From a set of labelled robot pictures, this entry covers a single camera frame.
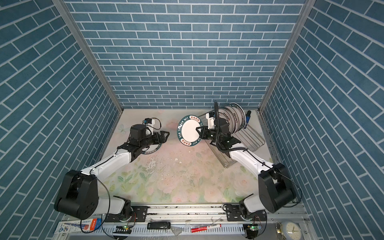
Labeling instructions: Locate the right green circuit board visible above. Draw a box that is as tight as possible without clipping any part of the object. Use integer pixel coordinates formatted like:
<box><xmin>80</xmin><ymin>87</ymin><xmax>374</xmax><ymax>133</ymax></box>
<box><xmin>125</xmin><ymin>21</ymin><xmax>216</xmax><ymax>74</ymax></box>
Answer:
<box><xmin>245</xmin><ymin>224</ymin><xmax>262</xmax><ymax>232</ymax></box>

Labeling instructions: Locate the rearmost plate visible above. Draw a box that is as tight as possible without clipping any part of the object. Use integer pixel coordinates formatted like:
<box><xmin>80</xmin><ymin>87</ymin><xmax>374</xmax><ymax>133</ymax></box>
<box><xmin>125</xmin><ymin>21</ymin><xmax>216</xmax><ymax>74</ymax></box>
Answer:
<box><xmin>219</xmin><ymin>105</ymin><xmax>239</xmax><ymax>134</ymax></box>

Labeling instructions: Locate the white toothpaste box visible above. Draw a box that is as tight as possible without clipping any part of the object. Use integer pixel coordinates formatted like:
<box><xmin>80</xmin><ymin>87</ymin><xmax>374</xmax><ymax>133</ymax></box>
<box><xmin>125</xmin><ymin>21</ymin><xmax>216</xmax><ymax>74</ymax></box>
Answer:
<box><xmin>55</xmin><ymin>218</ymin><xmax>102</xmax><ymax>234</ymax></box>

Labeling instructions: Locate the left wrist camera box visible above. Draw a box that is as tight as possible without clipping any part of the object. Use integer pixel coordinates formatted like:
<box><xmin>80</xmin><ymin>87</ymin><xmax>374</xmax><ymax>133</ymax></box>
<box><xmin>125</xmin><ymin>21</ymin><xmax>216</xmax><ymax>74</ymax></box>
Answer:
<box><xmin>129</xmin><ymin>124</ymin><xmax>147</xmax><ymax>141</ymax></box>

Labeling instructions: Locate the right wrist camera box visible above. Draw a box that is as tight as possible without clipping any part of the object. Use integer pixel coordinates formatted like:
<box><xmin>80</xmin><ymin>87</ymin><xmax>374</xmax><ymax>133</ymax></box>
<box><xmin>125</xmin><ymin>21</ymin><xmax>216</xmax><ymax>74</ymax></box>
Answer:
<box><xmin>206</xmin><ymin>112</ymin><xmax>216</xmax><ymax>130</ymax></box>

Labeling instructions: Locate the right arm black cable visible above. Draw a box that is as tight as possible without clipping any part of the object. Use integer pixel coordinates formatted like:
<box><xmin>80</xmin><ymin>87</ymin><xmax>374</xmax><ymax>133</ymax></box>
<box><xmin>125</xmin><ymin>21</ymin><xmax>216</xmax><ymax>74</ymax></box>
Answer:
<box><xmin>212</xmin><ymin>100</ymin><xmax>303</xmax><ymax>238</ymax></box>

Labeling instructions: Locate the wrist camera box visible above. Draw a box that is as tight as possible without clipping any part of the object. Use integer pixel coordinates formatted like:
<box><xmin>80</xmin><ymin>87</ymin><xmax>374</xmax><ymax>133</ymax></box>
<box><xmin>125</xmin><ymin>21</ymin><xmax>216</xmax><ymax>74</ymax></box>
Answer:
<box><xmin>129</xmin><ymin>124</ymin><xmax>147</xmax><ymax>141</ymax></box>
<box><xmin>206</xmin><ymin>112</ymin><xmax>216</xmax><ymax>130</ymax></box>

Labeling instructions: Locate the left green circuit board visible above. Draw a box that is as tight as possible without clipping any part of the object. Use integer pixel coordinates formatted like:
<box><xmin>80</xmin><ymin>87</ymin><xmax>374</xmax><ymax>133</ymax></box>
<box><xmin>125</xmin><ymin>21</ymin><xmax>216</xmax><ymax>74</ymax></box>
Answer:
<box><xmin>113</xmin><ymin>226</ymin><xmax>133</xmax><ymax>236</ymax></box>

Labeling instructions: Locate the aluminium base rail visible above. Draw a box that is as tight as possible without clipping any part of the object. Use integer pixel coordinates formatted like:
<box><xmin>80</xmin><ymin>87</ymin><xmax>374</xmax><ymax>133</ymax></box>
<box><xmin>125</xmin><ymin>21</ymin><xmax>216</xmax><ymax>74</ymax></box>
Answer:
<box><xmin>54</xmin><ymin>204</ymin><xmax>317</xmax><ymax>240</ymax></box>

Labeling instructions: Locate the aluminium corner frame post left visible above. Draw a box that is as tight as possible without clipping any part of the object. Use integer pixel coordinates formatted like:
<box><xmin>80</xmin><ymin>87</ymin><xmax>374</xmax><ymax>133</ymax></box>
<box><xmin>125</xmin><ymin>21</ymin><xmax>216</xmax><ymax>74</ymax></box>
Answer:
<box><xmin>52</xmin><ymin>0</ymin><xmax>124</xmax><ymax>114</ymax></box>

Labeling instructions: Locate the aluminium corner frame post right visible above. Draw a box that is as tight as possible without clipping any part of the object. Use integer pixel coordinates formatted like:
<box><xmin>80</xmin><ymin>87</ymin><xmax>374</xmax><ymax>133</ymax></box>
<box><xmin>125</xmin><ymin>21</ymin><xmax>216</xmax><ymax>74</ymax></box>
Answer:
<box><xmin>259</xmin><ymin>0</ymin><xmax>316</xmax><ymax>113</ymax></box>

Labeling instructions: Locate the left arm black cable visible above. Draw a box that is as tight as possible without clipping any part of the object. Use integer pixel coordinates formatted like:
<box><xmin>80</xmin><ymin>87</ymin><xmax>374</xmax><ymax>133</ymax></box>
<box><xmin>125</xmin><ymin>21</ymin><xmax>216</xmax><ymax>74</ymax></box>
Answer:
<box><xmin>79</xmin><ymin>117</ymin><xmax>163</xmax><ymax>240</ymax></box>

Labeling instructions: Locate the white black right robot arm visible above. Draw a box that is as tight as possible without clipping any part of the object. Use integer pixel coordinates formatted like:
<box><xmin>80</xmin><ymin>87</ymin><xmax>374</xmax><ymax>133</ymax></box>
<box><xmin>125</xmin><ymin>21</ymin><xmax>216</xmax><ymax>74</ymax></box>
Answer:
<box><xmin>195</xmin><ymin>119</ymin><xmax>297</xmax><ymax>220</ymax></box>

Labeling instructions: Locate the red marker pen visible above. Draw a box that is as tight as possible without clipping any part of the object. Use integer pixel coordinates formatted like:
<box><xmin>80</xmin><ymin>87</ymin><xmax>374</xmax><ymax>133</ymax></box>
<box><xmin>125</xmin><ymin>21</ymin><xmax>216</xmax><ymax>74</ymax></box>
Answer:
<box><xmin>191</xmin><ymin>224</ymin><xmax>222</xmax><ymax>233</ymax></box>

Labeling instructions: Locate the white analog clock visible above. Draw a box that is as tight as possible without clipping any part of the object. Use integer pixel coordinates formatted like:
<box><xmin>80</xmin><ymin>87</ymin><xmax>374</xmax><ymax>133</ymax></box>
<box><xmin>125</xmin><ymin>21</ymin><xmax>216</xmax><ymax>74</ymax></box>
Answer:
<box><xmin>276</xmin><ymin>221</ymin><xmax>303</xmax><ymax>240</ymax></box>

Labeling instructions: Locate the chrome wire dish rack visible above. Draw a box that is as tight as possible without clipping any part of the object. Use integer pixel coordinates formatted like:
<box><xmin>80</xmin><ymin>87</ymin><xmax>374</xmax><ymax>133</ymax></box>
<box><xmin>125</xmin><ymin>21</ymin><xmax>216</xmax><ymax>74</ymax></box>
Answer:
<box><xmin>199</xmin><ymin>104</ymin><xmax>266</xmax><ymax>168</ymax></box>

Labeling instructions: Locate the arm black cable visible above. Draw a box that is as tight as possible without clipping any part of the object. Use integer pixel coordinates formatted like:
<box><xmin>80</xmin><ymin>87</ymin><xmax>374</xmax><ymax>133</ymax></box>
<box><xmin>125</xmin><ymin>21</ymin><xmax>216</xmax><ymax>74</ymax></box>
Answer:
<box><xmin>212</xmin><ymin>100</ymin><xmax>303</xmax><ymax>238</ymax></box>
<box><xmin>79</xmin><ymin>117</ymin><xmax>163</xmax><ymax>240</ymax></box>

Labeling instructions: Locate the black rectangular device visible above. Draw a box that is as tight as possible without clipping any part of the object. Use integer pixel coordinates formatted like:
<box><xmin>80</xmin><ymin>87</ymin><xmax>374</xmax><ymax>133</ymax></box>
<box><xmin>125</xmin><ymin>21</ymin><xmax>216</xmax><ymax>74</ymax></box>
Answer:
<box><xmin>147</xmin><ymin>222</ymin><xmax>171</xmax><ymax>230</ymax></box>

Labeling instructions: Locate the aluminium corner frame post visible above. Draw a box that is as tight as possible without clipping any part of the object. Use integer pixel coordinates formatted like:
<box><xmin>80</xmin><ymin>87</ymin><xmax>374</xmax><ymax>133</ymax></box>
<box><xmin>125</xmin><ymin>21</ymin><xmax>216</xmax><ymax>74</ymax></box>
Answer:
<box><xmin>52</xmin><ymin>0</ymin><xmax>124</xmax><ymax>114</ymax></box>
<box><xmin>259</xmin><ymin>0</ymin><xmax>316</xmax><ymax>113</ymax></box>

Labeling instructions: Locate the green circuit board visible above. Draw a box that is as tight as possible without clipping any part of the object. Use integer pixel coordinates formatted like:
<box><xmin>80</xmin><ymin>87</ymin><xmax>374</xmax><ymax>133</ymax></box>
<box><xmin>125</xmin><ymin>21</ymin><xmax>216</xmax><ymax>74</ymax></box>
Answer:
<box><xmin>113</xmin><ymin>226</ymin><xmax>133</xmax><ymax>236</ymax></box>
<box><xmin>245</xmin><ymin>224</ymin><xmax>262</xmax><ymax>232</ymax></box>

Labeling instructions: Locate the clear plastic bag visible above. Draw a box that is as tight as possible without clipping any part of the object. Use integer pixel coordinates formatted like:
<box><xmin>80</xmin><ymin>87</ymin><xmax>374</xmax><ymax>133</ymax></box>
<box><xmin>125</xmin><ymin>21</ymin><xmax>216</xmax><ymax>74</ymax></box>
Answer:
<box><xmin>170</xmin><ymin>226</ymin><xmax>184</xmax><ymax>236</ymax></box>

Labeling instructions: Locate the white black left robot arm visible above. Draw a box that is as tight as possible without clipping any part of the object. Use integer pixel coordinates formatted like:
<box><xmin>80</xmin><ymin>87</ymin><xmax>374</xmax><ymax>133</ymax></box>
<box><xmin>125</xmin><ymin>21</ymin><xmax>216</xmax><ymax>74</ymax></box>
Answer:
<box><xmin>54</xmin><ymin>131</ymin><xmax>170</xmax><ymax>222</ymax></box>

